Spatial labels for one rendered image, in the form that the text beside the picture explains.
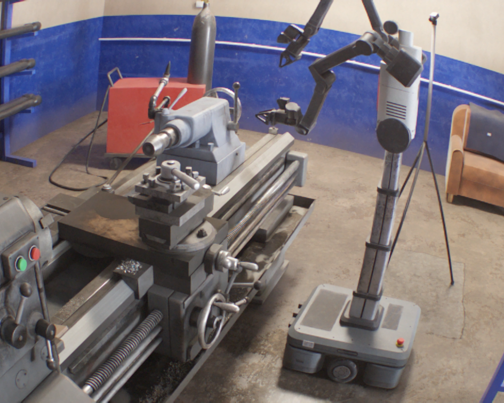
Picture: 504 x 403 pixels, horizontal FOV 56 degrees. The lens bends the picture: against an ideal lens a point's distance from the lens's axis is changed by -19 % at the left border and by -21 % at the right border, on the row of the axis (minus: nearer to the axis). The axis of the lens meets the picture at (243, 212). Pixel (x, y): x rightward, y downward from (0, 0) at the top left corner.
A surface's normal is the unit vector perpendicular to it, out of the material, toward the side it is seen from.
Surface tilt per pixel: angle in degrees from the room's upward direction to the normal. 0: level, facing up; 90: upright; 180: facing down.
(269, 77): 90
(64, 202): 0
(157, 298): 90
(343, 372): 90
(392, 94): 90
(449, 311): 0
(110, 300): 36
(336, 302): 0
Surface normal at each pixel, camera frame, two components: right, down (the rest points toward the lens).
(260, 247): 0.07, -0.90
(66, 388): 0.55, -0.65
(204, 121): 0.93, 0.14
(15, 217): 0.71, -0.49
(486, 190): -0.36, 0.38
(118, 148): -0.02, 0.43
